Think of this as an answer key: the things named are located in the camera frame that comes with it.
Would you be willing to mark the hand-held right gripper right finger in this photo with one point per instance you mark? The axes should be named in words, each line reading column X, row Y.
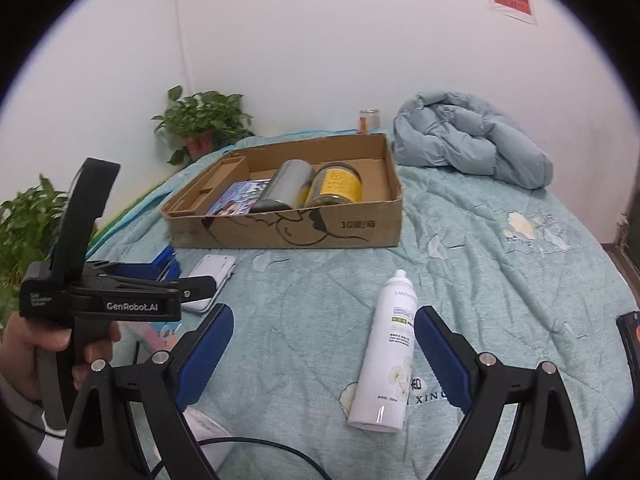
column 442, row 355

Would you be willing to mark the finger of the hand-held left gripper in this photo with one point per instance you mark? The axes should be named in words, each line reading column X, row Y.
column 125, row 276
column 200, row 290

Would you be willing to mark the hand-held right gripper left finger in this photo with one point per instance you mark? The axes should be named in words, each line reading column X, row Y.
column 207, row 355

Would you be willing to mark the white rounded case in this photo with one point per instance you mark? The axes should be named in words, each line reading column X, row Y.
column 212, row 267

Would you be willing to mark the white spray bottle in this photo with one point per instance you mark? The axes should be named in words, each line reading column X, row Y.
column 385, row 360

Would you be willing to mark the colourful cartoon toy box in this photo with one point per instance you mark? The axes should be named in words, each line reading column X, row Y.
column 235, row 202

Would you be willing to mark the long narrow cardboard box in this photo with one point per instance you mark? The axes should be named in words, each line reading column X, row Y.
column 220, row 180

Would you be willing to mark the silver metal tumbler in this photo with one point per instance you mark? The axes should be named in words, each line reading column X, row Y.
column 285, row 180

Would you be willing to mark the shallow cardboard box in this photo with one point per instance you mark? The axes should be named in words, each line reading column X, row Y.
column 340, row 230

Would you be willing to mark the glass jar yellow label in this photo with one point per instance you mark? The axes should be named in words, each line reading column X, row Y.
column 335, row 185

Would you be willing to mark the person's left hand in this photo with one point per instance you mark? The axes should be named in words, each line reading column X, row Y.
column 25, row 350

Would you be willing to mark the green mat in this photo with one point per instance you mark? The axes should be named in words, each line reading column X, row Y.
column 131, row 211

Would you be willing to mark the light blue bed sheet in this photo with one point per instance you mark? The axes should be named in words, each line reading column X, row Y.
column 500, row 285

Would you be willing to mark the large leafy green plant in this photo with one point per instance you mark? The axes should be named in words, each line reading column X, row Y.
column 30, row 225

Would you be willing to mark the potted plant red pot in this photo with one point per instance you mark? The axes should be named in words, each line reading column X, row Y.
column 210, row 115

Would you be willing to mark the dark object with orange patch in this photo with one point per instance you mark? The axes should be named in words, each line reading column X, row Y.
column 631, row 332

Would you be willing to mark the light blue bundled duvet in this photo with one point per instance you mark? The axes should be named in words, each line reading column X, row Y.
column 465, row 140

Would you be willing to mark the small orange-white can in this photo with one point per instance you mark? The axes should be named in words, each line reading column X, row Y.
column 368, row 121

